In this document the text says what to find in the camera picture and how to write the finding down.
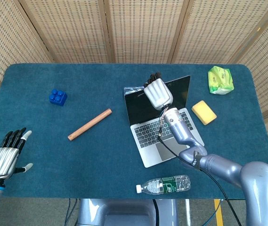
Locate white table leg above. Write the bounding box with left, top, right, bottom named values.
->
left=185, top=199, right=191, bottom=226

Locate green label water bottle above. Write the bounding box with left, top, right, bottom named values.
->
left=136, top=174, right=192, bottom=195

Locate silver laptop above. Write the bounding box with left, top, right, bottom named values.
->
left=124, top=75, right=205, bottom=169

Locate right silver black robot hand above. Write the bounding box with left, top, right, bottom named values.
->
left=143, top=72, right=174, bottom=111

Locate yellow sponge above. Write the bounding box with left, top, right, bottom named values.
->
left=191, top=100, right=217, bottom=126

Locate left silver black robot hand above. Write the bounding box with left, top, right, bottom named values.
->
left=0, top=127, right=33, bottom=180

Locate blue label water bottle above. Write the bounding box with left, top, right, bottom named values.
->
left=123, top=86, right=146, bottom=96

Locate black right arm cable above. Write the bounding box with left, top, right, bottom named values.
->
left=157, top=110, right=243, bottom=226

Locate wooden rod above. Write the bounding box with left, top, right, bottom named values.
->
left=67, top=108, right=113, bottom=141

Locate green tissue pack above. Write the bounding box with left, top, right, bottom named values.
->
left=207, top=65, right=235, bottom=95

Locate bamboo folding screen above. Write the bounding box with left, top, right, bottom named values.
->
left=0, top=0, right=268, bottom=175

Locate grey robot torso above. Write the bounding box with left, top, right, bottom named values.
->
left=77, top=198, right=179, bottom=226

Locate blue toy building block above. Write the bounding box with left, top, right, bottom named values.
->
left=49, top=89, right=68, bottom=107

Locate blue table mat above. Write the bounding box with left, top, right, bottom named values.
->
left=0, top=63, right=268, bottom=200

